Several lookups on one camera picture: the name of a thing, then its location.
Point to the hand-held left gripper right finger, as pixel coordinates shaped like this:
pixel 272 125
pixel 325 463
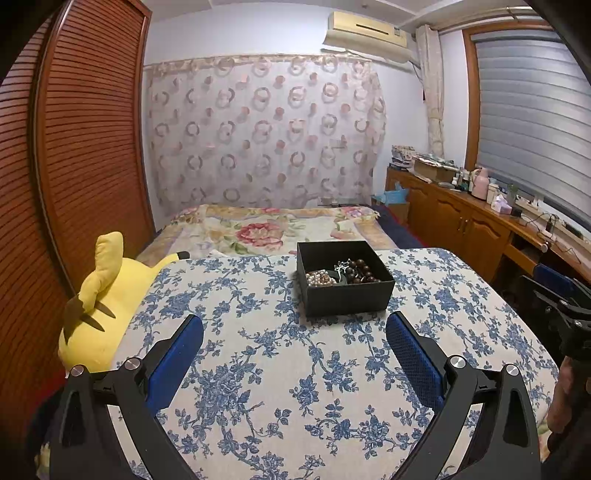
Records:
pixel 413 360

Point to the cardboard box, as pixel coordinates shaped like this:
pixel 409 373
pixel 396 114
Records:
pixel 434 173

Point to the pink tissue box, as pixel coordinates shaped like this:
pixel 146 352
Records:
pixel 501 205

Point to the white air conditioner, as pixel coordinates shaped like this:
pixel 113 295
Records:
pixel 364 32

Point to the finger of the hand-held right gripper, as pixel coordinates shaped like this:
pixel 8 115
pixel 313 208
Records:
pixel 554 277
pixel 549 300

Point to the sheer circle-patterned curtain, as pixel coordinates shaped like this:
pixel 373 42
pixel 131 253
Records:
pixel 258 138

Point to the black jewelry box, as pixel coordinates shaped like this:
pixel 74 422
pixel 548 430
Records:
pixel 351 300

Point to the yellow plush toy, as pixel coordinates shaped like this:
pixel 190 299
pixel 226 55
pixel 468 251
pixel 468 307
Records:
pixel 115 286

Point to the blue floral cloth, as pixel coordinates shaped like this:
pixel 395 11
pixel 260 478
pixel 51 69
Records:
pixel 286 369

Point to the grey window blind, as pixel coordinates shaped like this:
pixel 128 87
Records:
pixel 531 115

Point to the white power strip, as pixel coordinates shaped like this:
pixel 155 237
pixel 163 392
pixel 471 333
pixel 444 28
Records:
pixel 528 204

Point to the wooden louvred wardrobe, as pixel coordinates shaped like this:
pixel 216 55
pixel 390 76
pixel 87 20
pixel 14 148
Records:
pixel 92 138

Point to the tied cream side curtain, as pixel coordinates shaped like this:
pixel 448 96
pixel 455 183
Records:
pixel 431 92

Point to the pink floral bed quilt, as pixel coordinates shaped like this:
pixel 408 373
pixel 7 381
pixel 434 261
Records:
pixel 258 230

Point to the dark blue bed sheet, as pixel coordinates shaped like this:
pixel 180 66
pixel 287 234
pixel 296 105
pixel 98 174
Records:
pixel 397 230

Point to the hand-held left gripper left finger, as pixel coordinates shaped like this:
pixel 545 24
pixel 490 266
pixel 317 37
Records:
pixel 178 355

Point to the wooden window frame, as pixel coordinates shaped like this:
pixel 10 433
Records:
pixel 471 101

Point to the pink thermos flask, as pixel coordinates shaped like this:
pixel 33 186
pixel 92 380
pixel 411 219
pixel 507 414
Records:
pixel 480 184

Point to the person's right forearm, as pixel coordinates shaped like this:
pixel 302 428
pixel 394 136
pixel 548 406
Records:
pixel 565 406

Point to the wooden sideboard cabinet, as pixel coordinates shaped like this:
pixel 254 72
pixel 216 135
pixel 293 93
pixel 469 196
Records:
pixel 452 217

